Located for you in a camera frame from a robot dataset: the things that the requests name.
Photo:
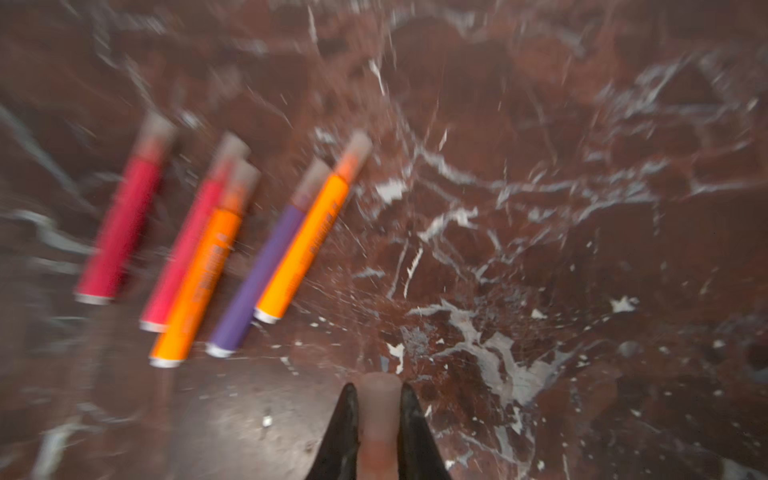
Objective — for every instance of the orange marker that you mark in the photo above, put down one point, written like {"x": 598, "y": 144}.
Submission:
{"x": 315, "y": 228}
{"x": 173, "y": 345}

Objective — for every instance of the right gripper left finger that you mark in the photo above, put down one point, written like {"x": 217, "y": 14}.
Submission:
{"x": 336, "y": 458}

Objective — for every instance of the purple marker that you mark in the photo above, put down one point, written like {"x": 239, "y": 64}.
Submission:
{"x": 234, "y": 324}

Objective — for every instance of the translucent pen cap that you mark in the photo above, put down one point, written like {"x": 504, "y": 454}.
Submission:
{"x": 379, "y": 397}

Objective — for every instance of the pink marker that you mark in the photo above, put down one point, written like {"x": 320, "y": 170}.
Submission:
{"x": 121, "y": 227}
{"x": 154, "y": 316}

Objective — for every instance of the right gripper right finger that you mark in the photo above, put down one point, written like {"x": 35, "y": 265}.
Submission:
{"x": 418, "y": 455}

